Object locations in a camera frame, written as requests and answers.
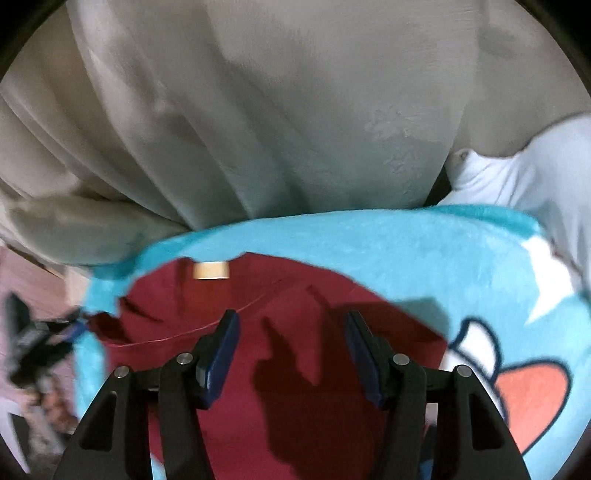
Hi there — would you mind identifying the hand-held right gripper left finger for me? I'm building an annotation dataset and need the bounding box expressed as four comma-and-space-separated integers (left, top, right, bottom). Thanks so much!
52, 309, 241, 480

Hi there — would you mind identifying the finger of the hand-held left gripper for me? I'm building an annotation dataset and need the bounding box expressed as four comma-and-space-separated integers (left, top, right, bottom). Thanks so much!
44, 318, 89, 344

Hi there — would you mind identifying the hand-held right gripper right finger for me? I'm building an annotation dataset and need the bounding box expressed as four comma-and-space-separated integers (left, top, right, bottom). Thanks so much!
346, 311, 532, 480

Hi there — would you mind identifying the dark red shirt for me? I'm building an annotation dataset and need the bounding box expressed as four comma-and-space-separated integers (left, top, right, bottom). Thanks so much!
89, 252, 445, 480

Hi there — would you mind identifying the blue cartoon printed blanket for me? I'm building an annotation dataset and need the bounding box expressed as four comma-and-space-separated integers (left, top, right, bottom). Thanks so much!
74, 204, 591, 480

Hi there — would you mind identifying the white pillow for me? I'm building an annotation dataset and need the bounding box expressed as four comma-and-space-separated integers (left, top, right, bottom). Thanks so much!
436, 113, 591, 296

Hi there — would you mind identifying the beige curtain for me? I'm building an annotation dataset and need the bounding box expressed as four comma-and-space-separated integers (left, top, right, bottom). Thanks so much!
0, 0, 490, 280

